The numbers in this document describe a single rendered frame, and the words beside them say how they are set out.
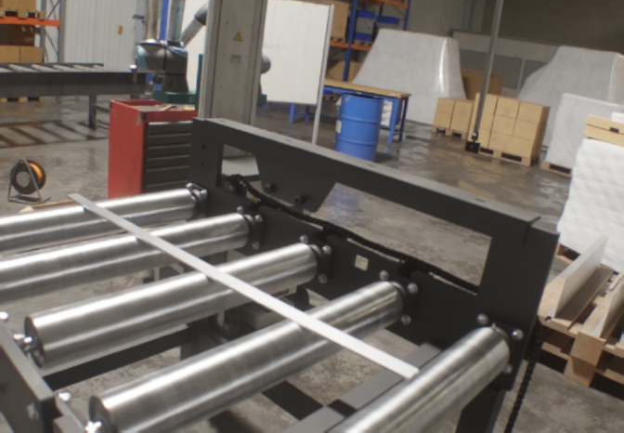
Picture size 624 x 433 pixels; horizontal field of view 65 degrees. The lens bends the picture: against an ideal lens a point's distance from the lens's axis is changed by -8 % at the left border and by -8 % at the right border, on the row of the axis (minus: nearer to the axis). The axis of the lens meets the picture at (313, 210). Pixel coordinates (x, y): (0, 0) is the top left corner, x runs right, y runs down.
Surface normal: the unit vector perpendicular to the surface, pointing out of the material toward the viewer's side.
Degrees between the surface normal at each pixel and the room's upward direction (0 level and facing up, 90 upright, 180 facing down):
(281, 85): 90
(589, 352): 90
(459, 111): 90
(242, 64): 90
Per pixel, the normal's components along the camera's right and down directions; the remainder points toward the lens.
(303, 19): 0.39, 0.33
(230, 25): 0.69, 0.30
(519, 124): -0.59, 0.17
